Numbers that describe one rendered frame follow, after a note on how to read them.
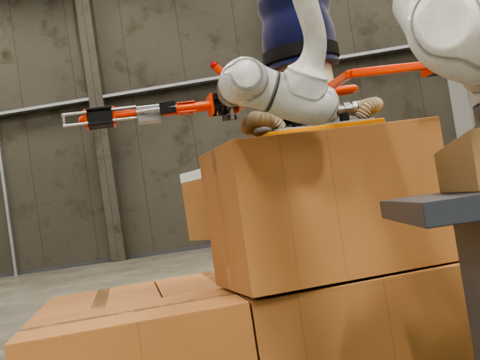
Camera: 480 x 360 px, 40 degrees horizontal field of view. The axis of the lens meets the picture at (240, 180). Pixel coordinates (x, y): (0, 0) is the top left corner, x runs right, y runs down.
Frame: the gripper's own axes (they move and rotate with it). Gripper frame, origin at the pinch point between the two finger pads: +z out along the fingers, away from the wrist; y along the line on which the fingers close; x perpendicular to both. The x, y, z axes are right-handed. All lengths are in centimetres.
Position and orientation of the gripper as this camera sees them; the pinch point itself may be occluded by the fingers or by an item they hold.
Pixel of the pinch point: (221, 103)
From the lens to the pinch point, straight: 190.2
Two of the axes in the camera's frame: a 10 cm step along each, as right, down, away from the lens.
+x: 9.7, -1.3, 1.8
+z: -1.7, 0.5, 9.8
